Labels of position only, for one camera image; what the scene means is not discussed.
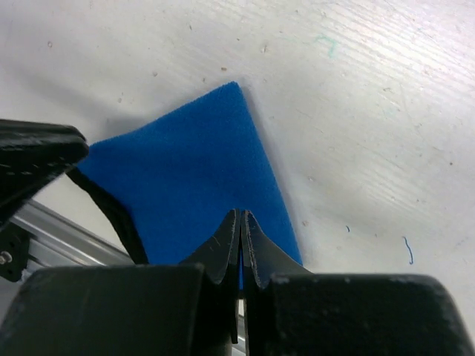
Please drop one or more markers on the blue towel black trim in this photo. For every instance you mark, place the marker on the blue towel black trim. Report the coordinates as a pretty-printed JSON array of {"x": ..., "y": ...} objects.
[{"x": 166, "y": 187}]

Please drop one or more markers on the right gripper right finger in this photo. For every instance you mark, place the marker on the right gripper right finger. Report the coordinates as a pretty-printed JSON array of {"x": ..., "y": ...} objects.
[{"x": 292, "y": 311}]

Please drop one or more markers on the aluminium mounting rail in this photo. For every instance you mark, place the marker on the aluminium mounting rail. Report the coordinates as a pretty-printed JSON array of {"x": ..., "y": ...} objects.
[{"x": 63, "y": 241}]

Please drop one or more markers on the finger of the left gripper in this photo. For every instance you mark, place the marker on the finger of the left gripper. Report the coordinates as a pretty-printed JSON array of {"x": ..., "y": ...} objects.
[{"x": 33, "y": 154}]

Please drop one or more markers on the left black base bracket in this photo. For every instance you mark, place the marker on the left black base bracket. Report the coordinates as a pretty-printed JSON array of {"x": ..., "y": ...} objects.
[{"x": 15, "y": 243}]

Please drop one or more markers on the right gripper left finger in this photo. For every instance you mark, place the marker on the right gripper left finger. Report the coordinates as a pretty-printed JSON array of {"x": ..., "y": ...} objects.
[{"x": 111, "y": 311}]

